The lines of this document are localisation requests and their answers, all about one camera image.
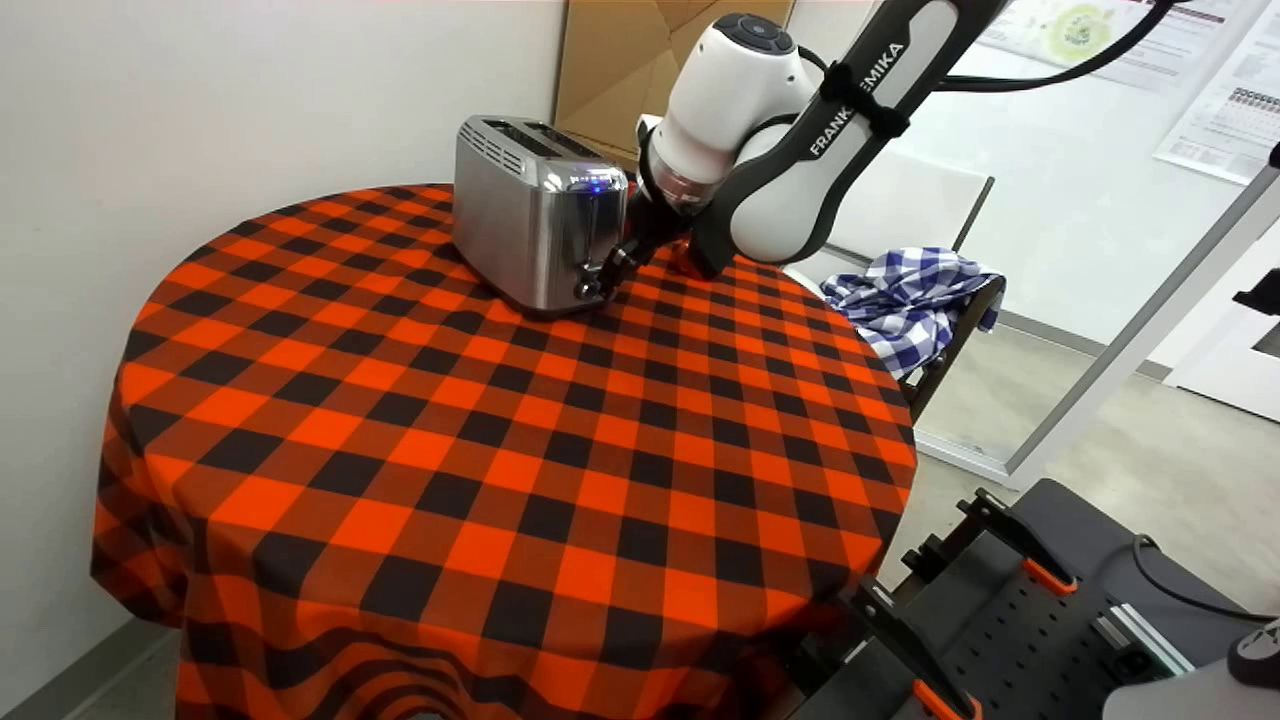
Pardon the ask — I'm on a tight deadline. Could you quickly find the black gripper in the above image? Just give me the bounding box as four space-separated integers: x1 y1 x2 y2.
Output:
596 193 693 300

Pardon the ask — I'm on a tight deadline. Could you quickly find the silver two-slot toaster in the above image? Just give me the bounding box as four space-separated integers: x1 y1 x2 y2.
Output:
452 112 633 318

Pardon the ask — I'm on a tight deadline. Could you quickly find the brown cardboard box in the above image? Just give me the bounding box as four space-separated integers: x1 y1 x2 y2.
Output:
550 0 799 172

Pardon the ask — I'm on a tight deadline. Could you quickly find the orange black plaid tablecloth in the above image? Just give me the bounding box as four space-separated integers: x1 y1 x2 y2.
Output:
87 180 925 720

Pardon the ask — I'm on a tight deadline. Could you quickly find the blue white checkered cloth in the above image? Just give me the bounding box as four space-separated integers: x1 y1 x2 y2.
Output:
818 244 1003 385

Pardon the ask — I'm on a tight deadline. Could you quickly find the black folding chair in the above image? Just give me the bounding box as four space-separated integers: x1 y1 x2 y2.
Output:
786 172 1014 424

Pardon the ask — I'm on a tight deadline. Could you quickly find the black perforated robot cart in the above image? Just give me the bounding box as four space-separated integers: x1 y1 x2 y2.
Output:
786 475 1280 720

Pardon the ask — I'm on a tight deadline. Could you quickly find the small rounded puck device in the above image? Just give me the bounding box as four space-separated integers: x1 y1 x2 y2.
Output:
1223 614 1280 692

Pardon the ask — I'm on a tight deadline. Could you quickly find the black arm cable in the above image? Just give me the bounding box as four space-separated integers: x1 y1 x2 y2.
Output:
933 0 1184 95

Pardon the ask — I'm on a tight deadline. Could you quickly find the large white wall poster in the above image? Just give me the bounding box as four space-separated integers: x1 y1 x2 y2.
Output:
976 0 1272 95

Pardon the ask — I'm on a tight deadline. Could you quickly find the aluminium profile post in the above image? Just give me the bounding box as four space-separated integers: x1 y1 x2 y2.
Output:
1003 139 1280 485

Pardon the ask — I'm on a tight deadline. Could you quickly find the orange clamp handle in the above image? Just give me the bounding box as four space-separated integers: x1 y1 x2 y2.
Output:
1020 556 1083 605
909 674 987 720

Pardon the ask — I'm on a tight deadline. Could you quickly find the white text wall poster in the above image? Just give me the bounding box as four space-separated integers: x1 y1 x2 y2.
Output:
1158 35 1280 188

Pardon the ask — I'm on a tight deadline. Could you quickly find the black wall bracket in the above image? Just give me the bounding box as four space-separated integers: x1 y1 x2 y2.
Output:
1228 263 1280 361

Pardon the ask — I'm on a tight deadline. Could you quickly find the silver aluminium rail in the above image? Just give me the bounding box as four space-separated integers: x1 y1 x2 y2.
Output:
1102 600 1202 679

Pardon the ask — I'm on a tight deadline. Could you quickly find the black floor cable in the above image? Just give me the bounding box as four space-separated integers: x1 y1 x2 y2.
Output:
1133 531 1272 619

